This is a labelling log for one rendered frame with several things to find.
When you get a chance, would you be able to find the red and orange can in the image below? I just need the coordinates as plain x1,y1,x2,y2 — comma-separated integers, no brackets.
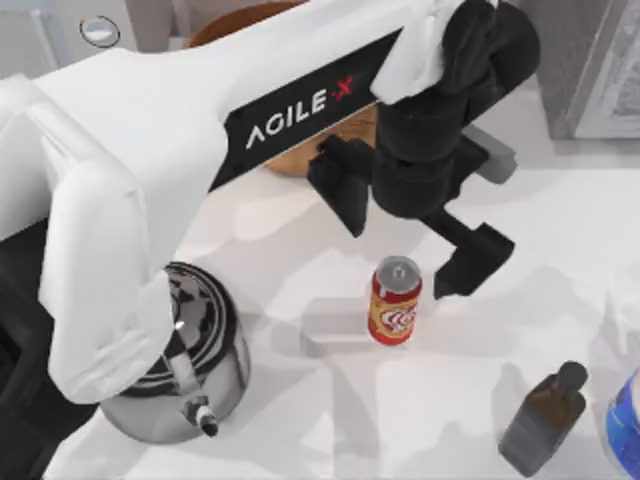
367,255,424,347

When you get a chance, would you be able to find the grey cabinet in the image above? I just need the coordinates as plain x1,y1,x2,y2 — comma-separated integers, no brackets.
514,0,640,142

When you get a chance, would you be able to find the dark brown bottle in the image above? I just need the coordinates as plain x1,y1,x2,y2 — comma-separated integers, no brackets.
497,360,590,477

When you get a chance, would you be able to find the silver kettle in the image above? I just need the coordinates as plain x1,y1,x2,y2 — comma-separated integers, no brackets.
99,260,252,445

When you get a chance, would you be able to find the white sink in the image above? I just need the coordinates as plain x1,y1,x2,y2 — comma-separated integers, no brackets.
0,0,139,81

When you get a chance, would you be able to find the round wooden basket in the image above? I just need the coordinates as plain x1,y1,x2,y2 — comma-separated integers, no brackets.
184,0,382,180

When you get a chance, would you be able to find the pale grey rounded box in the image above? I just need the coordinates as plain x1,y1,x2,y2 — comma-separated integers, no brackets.
464,124,519,187

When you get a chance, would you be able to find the blue and white bottle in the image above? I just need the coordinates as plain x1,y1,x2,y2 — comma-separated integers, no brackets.
604,368,640,480

